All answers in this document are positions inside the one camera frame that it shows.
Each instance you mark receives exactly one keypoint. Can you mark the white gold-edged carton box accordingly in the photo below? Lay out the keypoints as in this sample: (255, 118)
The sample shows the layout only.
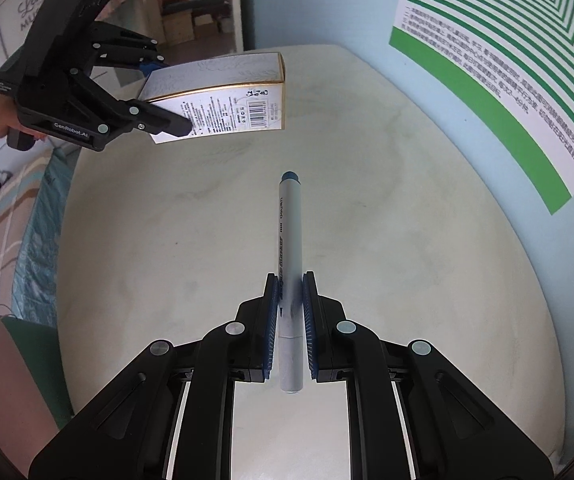
(227, 105)

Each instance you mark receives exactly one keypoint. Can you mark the person's green pants leg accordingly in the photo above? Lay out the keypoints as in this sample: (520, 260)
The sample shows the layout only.
(42, 360)

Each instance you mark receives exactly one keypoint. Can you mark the green striped wall poster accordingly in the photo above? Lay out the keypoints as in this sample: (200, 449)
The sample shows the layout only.
(492, 35)

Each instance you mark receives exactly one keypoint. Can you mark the cardboard box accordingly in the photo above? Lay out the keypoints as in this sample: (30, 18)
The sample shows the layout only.
(177, 29)

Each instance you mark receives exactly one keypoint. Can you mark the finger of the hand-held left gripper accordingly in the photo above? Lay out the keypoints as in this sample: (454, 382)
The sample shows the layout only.
(167, 122)
(152, 66)

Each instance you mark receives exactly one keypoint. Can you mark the white wardrobe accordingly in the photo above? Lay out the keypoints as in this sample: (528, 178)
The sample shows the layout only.
(9, 20)

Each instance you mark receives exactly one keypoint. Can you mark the pink cloth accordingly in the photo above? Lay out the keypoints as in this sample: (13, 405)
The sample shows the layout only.
(2, 370)

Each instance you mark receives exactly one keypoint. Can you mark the grey marker pen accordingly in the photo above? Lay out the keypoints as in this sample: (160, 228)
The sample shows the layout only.
(289, 220)

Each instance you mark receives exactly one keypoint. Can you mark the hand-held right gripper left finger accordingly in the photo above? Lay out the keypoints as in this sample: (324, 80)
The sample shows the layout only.
(269, 325)

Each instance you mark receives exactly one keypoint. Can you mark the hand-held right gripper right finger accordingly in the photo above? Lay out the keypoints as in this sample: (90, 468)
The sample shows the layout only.
(309, 325)

